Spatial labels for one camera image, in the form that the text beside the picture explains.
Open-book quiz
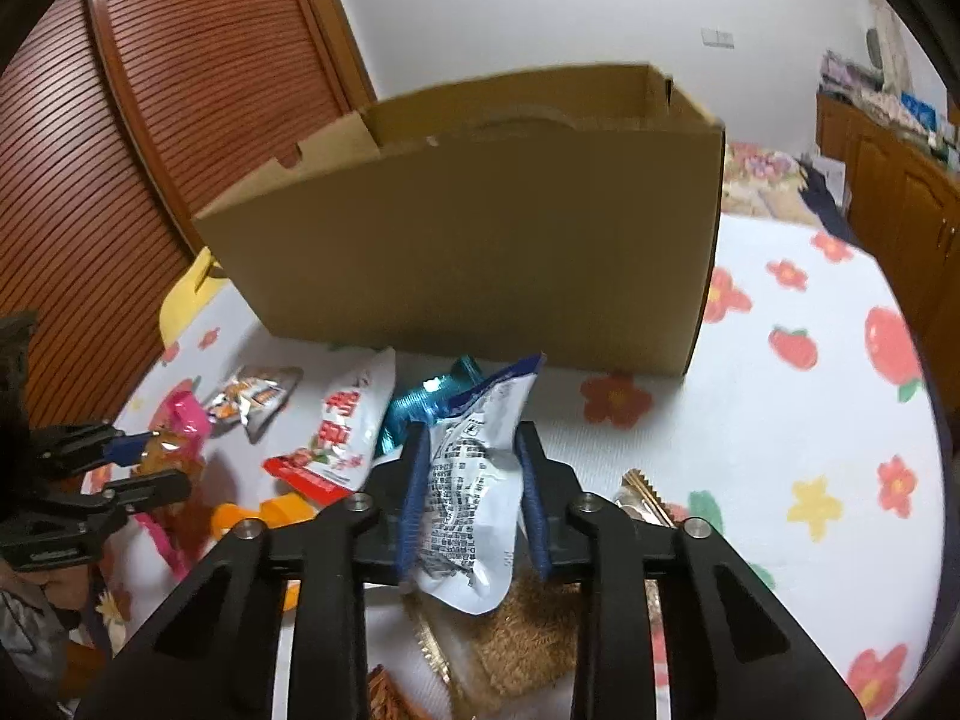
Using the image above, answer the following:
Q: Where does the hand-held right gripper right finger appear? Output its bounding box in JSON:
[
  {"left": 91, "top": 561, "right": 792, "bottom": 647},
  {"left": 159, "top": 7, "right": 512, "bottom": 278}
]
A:
[{"left": 514, "top": 420, "right": 886, "bottom": 720}]

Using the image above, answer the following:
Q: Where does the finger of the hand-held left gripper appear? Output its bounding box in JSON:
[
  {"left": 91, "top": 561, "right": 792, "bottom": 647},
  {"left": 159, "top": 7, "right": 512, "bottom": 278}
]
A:
[
  {"left": 34, "top": 424, "right": 152, "bottom": 477},
  {"left": 15, "top": 469, "right": 192, "bottom": 537}
]

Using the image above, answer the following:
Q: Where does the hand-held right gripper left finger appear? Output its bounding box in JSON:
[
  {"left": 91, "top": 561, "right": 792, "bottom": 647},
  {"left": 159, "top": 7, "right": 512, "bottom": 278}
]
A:
[{"left": 75, "top": 420, "right": 434, "bottom": 720}]

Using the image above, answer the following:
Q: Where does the white blue snack packet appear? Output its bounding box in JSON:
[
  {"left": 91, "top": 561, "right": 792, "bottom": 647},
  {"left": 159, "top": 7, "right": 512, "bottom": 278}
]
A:
[{"left": 409, "top": 351, "right": 548, "bottom": 616}]

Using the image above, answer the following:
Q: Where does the pink clear snack packet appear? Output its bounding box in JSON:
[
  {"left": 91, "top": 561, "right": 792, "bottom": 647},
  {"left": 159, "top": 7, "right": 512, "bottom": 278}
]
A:
[{"left": 135, "top": 382, "right": 215, "bottom": 582}]

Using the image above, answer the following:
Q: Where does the teal foil snack packet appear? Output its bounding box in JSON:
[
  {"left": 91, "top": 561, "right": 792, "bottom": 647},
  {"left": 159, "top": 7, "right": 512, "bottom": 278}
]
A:
[{"left": 375, "top": 355, "right": 485, "bottom": 455}]

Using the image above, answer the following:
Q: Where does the red white snack packet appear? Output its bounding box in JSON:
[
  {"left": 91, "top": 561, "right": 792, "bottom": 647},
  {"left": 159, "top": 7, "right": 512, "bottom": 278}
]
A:
[{"left": 262, "top": 347, "right": 397, "bottom": 507}]

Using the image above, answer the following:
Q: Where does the brown cardboard box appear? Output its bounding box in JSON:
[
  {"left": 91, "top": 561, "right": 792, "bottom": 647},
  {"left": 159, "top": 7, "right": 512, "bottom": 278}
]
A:
[{"left": 191, "top": 62, "right": 727, "bottom": 380}]

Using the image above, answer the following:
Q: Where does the person's left forearm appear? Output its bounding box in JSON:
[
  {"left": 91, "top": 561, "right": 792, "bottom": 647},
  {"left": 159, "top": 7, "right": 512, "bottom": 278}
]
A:
[{"left": 0, "top": 566, "right": 98, "bottom": 691}]

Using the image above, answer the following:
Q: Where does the gold-edged clear snack packet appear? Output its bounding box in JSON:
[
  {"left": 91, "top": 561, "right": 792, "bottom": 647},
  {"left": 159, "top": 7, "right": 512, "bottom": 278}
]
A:
[{"left": 615, "top": 469, "right": 691, "bottom": 530}]

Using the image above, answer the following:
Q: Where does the orange plastic packet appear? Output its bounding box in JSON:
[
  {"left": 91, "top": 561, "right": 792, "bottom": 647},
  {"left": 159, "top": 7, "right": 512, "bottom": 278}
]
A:
[{"left": 211, "top": 493, "right": 320, "bottom": 608}]

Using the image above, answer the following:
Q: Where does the silver orange snack packet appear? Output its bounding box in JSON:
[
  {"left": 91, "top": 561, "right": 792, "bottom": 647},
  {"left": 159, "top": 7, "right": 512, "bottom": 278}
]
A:
[{"left": 204, "top": 365, "right": 303, "bottom": 443}]

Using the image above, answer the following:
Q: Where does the clear packet of brown snack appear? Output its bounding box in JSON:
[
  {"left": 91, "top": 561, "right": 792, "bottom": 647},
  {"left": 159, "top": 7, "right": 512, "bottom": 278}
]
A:
[{"left": 405, "top": 562, "right": 586, "bottom": 720}]

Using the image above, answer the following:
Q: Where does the yellow plastic bag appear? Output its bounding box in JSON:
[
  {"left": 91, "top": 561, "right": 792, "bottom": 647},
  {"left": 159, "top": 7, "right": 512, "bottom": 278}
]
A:
[{"left": 160, "top": 247, "right": 230, "bottom": 350}]

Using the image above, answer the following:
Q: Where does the orange striped snack packet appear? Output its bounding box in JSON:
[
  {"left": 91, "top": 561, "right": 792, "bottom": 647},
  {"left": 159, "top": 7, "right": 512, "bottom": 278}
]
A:
[{"left": 367, "top": 664, "right": 436, "bottom": 720}]

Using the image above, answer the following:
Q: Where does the flower printed white blanket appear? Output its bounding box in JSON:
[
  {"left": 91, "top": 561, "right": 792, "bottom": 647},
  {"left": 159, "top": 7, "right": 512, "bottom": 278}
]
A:
[{"left": 71, "top": 225, "right": 946, "bottom": 720}]

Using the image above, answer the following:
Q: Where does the brown slatted wooden wardrobe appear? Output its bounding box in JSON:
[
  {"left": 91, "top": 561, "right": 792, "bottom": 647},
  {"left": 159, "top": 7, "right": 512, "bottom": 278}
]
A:
[{"left": 0, "top": 0, "right": 380, "bottom": 466}]

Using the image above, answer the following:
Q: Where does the brown round object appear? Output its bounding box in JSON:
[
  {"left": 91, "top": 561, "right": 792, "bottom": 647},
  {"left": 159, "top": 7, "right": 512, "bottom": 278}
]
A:
[{"left": 480, "top": 100, "right": 575, "bottom": 130}]

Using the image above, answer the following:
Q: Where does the pale patterned bedsheet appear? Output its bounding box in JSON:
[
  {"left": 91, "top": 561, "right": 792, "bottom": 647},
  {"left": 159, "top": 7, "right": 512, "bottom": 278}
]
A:
[{"left": 720, "top": 141, "right": 826, "bottom": 226}]

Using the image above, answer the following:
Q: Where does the dark blue cloth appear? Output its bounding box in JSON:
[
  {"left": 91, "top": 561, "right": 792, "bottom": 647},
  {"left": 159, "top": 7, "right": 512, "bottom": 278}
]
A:
[{"left": 799, "top": 161, "right": 863, "bottom": 248}]

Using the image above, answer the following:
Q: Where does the white paper box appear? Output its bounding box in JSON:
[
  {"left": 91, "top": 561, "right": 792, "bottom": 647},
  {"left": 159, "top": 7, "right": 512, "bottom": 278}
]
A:
[{"left": 814, "top": 157, "right": 852, "bottom": 215}]

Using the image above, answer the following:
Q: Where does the wooden side cabinet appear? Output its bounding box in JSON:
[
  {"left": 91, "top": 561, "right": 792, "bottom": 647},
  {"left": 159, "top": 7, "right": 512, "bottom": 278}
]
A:
[{"left": 814, "top": 90, "right": 960, "bottom": 391}]

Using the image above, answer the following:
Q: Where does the folded cloth pile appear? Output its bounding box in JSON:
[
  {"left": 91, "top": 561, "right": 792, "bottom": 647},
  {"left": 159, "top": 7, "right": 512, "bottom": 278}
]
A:
[{"left": 821, "top": 51, "right": 886, "bottom": 91}]

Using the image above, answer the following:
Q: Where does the blue white box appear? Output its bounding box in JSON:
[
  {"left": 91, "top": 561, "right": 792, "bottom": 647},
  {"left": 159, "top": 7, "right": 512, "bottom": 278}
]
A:
[{"left": 900, "top": 94, "right": 942, "bottom": 136}]

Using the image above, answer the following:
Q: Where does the pale patterned curtain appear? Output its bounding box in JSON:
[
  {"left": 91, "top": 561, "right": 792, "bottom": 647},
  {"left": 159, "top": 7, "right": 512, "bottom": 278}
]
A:
[{"left": 870, "top": 0, "right": 912, "bottom": 91}]

